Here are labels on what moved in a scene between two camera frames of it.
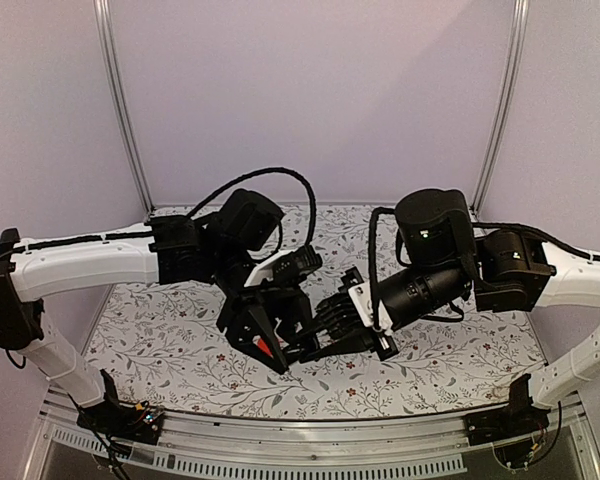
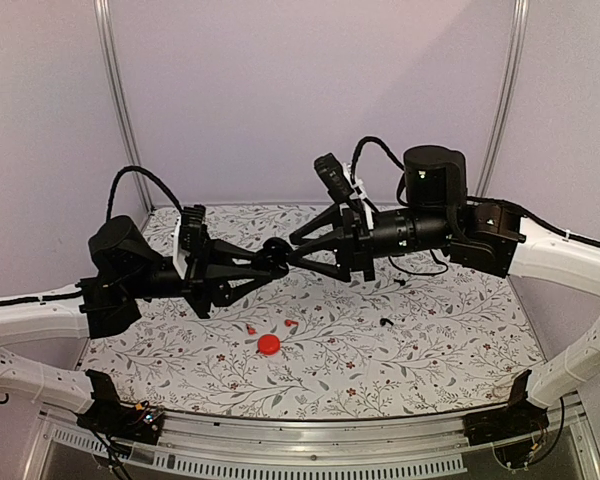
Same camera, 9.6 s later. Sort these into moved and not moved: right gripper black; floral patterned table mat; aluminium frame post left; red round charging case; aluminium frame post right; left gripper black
Moved: right gripper black; left gripper black
Not moved: aluminium frame post right; aluminium frame post left; floral patterned table mat; red round charging case
